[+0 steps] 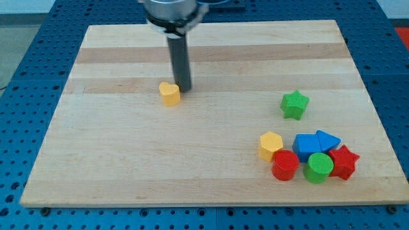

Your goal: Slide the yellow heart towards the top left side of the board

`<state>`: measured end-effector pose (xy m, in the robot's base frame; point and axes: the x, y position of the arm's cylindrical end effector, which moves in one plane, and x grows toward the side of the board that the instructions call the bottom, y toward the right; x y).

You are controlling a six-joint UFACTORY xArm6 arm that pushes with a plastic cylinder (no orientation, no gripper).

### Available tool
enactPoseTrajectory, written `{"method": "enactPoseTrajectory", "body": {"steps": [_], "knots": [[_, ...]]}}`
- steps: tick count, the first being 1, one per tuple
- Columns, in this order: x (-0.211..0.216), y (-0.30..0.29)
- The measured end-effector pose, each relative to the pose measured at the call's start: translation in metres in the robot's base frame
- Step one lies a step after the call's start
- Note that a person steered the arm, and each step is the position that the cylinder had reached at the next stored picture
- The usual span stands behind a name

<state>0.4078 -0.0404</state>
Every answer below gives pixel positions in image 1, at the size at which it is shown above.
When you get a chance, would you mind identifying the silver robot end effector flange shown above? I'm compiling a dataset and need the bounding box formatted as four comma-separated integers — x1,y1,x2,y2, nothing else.
143,0,209,39

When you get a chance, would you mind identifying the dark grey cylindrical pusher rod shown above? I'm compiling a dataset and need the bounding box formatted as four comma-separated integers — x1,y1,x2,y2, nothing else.
167,36,192,93

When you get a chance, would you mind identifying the yellow heart block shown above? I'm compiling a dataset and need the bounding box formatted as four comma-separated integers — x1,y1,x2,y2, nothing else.
159,82,181,107

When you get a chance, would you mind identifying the light wooden board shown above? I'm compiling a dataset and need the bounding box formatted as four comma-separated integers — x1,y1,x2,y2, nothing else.
20,20,408,208

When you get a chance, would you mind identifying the green star block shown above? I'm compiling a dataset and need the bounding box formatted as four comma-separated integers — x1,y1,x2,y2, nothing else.
280,90,309,120

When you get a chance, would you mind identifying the yellow hexagon block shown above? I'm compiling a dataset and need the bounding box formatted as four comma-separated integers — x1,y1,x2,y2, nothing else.
258,132,284,162

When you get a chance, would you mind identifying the red cylinder block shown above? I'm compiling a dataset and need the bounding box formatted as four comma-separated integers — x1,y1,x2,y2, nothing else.
271,149,300,181

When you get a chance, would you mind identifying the blue cube block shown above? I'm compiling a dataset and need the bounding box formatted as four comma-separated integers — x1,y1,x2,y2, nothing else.
293,134,321,163

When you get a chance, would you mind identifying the blue triangle block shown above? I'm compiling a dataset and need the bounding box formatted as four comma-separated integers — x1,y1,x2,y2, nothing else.
316,130,341,153

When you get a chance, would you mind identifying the green cylinder block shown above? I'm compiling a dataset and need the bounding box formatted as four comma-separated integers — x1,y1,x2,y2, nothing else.
304,153,334,184

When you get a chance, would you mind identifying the red star block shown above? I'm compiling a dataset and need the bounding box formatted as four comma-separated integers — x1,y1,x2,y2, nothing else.
328,144,360,180

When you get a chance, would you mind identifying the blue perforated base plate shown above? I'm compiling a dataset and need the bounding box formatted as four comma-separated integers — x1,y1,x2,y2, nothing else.
1,0,408,229

